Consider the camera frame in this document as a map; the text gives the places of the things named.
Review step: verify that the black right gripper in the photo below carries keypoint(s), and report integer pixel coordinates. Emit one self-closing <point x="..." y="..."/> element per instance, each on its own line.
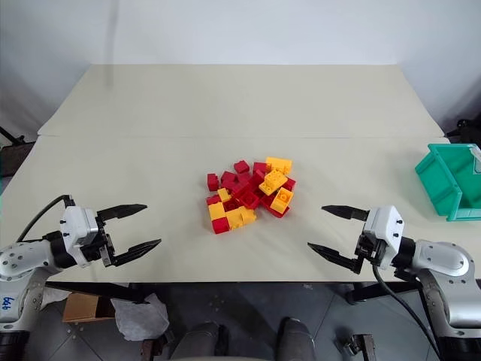
<point x="372" y="248"/>

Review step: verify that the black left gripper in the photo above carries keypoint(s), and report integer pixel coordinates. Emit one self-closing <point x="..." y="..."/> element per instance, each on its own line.
<point x="105" y="248"/>

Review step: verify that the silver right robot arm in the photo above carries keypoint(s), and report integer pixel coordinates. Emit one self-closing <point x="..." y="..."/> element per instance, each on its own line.
<point x="443" y="263"/>

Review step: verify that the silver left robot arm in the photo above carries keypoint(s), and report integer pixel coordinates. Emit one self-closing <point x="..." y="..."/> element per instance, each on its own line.
<point x="22" y="259"/>

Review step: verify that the brown cardboard box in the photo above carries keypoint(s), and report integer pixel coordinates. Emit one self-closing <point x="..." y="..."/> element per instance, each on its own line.
<point x="80" y="306"/>

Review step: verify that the yellow plastic toy brick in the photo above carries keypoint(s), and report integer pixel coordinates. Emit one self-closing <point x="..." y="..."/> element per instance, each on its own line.
<point x="282" y="199"/>
<point x="272" y="182"/>
<point x="279" y="164"/>

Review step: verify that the red plastic toy brick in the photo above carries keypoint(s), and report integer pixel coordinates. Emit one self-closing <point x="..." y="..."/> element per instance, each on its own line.
<point x="274" y="211"/>
<point x="248" y="198"/>

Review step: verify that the small red block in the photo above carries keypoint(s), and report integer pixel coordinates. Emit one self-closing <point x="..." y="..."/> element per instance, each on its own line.
<point x="227" y="179"/>
<point x="212" y="182"/>
<point x="231" y="205"/>
<point x="259" y="167"/>
<point x="290" y="184"/>
<point x="242" y="179"/>
<point x="257" y="177"/>
<point x="220" y="226"/>
<point x="241" y="166"/>
<point x="212" y="199"/>

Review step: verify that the white crumpled plastic bag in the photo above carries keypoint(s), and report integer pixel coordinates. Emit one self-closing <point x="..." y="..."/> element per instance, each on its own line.
<point x="141" y="316"/>

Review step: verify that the small yellow block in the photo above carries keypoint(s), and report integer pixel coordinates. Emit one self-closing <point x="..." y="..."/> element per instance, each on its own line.
<point x="215" y="211"/>
<point x="233" y="219"/>
<point x="248" y="216"/>
<point x="223" y="194"/>

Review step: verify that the black metal clamp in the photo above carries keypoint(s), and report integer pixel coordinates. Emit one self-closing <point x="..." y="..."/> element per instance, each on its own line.
<point x="357" y="344"/>

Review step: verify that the green plastic bin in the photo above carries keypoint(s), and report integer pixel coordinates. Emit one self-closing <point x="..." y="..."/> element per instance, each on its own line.
<point x="439" y="176"/>

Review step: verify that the dark rounded shape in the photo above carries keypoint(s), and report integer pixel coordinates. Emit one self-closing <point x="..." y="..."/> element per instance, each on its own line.
<point x="201" y="342"/>
<point x="295" y="340"/>

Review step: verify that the black stand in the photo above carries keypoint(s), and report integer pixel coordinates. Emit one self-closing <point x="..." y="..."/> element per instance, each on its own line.
<point x="15" y="144"/>

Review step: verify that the black equipment base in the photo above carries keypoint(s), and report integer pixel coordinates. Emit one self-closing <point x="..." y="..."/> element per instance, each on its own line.
<point x="466" y="129"/>

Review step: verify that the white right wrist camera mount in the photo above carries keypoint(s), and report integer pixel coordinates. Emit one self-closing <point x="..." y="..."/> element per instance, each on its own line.
<point x="387" y="225"/>

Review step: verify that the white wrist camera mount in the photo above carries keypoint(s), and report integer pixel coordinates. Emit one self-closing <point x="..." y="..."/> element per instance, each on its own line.
<point x="77" y="225"/>
<point x="387" y="225"/>

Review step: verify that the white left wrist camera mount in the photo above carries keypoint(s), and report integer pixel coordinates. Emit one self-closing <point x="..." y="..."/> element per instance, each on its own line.
<point x="77" y="225"/>

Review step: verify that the black table frame bar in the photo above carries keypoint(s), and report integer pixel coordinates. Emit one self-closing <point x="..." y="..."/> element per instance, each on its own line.
<point x="379" y="291"/>
<point x="97" y="290"/>

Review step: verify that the dark metal bracket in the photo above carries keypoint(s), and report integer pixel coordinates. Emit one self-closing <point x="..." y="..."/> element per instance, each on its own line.
<point x="152" y="347"/>

